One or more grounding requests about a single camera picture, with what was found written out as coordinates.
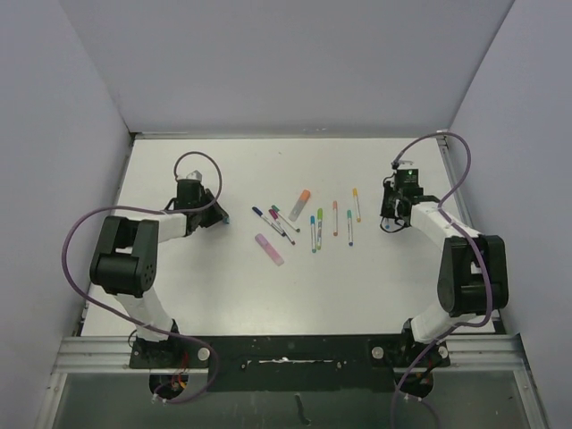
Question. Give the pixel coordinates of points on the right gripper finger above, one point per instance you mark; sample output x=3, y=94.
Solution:
x=389, y=192
x=387, y=216

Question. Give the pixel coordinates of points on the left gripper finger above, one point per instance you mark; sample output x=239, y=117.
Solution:
x=217, y=216
x=216, y=201

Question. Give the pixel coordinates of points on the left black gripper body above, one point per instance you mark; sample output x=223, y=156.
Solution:
x=204, y=199

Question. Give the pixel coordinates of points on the yellow cap pen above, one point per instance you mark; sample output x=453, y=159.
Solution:
x=356, y=205

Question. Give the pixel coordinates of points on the teal cap pen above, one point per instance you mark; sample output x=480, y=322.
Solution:
x=350, y=227

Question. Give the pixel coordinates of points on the orange cap pen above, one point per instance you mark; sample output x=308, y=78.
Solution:
x=335, y=218

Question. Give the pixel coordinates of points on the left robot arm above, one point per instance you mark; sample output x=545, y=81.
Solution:
x=125, y=261

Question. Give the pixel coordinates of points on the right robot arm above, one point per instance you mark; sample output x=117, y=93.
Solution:
x=472, y=280

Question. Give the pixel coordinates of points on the lime green cap pen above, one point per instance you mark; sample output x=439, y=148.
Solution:
x=319, y=228

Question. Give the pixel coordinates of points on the light blue cap pen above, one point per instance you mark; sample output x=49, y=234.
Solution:
x=313, y=233

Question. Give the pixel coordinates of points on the blue cap marker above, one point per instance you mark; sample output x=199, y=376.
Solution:
x=272, y=224

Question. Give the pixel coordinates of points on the pink highlighter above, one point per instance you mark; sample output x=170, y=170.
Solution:
x=268, y=248

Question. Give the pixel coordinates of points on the magenta cap marker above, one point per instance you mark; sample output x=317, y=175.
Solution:
x=275, y=217

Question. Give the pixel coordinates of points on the green cap marker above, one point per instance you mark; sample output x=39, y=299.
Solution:
x=284, y=219

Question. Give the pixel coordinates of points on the orange cap highlighter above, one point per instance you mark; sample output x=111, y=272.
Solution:
x=299, y=206

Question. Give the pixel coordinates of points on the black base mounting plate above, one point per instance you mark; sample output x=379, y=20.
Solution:
x=299, y=363

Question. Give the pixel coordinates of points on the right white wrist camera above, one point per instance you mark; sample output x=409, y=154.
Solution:
x=399, y=162

